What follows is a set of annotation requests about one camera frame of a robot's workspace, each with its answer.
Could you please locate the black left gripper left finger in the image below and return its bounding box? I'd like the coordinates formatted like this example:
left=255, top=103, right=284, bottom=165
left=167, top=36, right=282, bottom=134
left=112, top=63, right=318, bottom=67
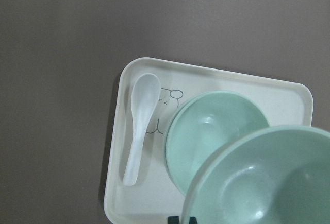
left=167, top=216, right=180, bottom=224

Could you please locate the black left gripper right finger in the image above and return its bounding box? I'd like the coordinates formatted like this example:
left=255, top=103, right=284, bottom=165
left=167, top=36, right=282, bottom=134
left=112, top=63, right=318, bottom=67
left=189, top=217, right=197, bottom=224

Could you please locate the green bowl robot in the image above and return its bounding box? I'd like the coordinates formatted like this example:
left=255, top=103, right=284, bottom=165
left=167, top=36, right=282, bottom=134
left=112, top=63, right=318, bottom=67
left=181, top=126, right=329, bottom=223
left=163, top=91, right=270, bottom=195

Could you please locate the cream rabbit serving tray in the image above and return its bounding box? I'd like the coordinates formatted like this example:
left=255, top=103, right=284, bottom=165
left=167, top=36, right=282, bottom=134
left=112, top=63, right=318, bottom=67
left=104, top=57, right=314, bottom=223

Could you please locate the white ceramic spoon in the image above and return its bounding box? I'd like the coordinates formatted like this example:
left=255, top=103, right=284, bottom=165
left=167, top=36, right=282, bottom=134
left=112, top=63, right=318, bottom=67
left=123, top=73, right=161, bottom=186

